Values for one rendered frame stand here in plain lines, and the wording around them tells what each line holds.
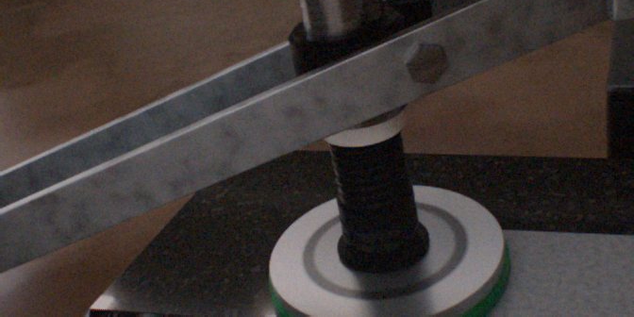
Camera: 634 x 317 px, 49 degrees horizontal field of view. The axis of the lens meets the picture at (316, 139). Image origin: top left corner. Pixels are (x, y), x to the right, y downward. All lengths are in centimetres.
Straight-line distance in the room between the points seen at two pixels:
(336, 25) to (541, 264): 28
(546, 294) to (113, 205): 36
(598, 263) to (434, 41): 26
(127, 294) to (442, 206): 32
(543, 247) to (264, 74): 30
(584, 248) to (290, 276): 26
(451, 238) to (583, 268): 11
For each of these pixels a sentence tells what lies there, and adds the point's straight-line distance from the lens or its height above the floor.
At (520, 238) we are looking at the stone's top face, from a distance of 69.
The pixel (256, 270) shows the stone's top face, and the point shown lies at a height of 80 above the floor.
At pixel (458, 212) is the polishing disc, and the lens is 68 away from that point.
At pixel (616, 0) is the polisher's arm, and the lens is 49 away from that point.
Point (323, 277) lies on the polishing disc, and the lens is 62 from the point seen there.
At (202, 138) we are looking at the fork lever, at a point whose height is 99.
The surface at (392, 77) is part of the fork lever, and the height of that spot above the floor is 102.
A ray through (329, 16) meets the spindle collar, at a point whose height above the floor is 106.
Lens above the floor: 120
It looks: 25 degrees down
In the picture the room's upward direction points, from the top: 12 degrees counter-clockwise
